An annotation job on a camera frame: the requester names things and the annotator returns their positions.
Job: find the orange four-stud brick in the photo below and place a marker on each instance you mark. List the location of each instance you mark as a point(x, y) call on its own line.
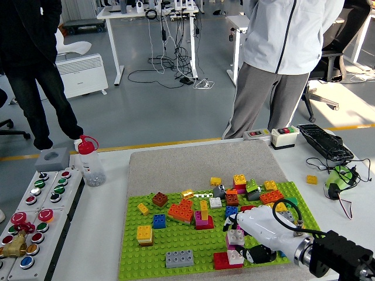
point(186, 203)
point(231, 192)

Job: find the dark grey brick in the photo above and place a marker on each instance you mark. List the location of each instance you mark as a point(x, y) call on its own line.
point(253, 196)

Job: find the yellow four-stud brick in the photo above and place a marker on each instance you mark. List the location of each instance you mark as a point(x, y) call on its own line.
point(311, 179)
point(215, 181)
point(144, 232)
point(270, 186)
point(239, 179)

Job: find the green studded baseplate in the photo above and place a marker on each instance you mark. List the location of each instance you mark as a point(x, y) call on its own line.
point(190, 240)

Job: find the white flat brick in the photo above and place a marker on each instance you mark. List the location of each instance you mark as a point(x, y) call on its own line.
point(215, 202)

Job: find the white red green button box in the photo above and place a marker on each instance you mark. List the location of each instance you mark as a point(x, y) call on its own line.
point(282, 140)

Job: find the brown four-stud brick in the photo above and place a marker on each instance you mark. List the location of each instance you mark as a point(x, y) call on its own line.
point(232, 201)
point(160, 199)

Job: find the orange eight-stud brick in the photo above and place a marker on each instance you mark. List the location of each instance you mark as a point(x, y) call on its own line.
point(180, 214)
point(271, 197)

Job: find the red eight-stud brick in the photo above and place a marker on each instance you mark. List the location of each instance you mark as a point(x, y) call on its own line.
point(219, 260)

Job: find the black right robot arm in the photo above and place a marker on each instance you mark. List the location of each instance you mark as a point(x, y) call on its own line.
point(337, 251)

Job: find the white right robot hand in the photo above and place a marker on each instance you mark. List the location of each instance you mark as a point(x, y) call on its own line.
point(263, 228)

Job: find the black keyboard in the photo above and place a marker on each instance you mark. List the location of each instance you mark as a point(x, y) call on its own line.
point(322, 140)

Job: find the white selector switch box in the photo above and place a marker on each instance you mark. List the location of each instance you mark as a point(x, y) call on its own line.
point(48, 187)

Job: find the blue four-stud brick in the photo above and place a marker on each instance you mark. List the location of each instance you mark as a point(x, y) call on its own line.
point(282, 254)
point(231, 212)
point(159, 221)

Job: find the grey eight-stud brick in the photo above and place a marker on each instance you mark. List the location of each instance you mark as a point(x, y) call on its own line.
point(179, 258)
point(287, 216)

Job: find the grey block round recess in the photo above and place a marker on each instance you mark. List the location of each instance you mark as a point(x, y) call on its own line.
point(63, 161)

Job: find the clear bottle red cap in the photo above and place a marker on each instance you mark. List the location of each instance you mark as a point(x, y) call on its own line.
point(90, 169)

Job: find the grey two-button switch box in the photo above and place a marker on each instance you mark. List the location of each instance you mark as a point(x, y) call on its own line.
point(257, 135)

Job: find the black flat dolly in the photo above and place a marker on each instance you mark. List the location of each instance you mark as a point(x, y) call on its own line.
point(85, 24)

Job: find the small green brick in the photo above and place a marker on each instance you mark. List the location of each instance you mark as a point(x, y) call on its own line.
point(293, 202)

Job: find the black power brick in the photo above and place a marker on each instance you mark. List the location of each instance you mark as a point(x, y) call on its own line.
point(186, 81)

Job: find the red curved brick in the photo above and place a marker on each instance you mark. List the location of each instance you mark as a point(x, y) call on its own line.
point(247, 208)

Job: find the white emergency stop box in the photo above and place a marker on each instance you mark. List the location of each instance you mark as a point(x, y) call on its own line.
point(44, 257)

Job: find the white desk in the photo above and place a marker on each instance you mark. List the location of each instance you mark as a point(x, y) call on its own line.
point(113, 49)
point(234, 58)
point(361, 41)

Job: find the grey sloped brick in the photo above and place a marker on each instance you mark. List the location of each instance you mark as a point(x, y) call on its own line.
point(218, 191)

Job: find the white panel heater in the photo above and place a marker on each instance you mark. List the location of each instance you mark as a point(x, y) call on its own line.
point(85, 76)

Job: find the pink four-stud brick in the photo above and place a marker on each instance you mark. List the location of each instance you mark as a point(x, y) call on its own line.
point(197, 218)
point(241, 191)
point(231, 247)

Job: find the yellow two-stud brick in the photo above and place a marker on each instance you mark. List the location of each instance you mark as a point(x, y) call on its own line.
point(143, 209)

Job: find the person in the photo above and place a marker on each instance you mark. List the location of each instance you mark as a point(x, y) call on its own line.
point(26, 44)
point(278, 35)

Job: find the white camera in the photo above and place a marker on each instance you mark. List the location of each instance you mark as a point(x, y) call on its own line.
point(139, 7)

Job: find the white plastic chair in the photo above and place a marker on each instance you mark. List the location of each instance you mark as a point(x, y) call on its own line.
point(76, 47)

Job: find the red base brick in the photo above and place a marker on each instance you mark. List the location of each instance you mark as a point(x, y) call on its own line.
point(209, 225)

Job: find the yellow curved brick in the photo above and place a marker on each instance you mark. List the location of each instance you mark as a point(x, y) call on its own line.
point(282, 207)

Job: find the black office chair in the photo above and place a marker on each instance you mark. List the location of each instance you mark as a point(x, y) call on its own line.
point(322, 70)

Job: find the thin white brick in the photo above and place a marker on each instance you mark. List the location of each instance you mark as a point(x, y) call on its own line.
point(145, 239)

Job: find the black power adapter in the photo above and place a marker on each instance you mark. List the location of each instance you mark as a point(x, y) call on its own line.
point(164, 34)

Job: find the thin red brick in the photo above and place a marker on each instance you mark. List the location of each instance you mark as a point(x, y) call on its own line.
point(239, 186)

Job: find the small black module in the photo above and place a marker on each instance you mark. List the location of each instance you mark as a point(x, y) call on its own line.
point(334, 191)

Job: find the tall yellow pillar brick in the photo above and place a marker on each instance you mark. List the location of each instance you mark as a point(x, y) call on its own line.
point(204, 209)

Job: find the green sloped brick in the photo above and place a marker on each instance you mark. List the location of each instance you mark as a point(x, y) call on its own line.
point(252, 185)

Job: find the black chair base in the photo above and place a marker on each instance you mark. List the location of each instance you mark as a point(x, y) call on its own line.
point(20, 135)

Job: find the glossy yellow brick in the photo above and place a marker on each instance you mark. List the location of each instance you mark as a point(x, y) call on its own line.
point(187, 193)

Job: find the grey fabric mat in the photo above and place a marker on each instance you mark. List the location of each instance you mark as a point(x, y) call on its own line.
point(199, 164)

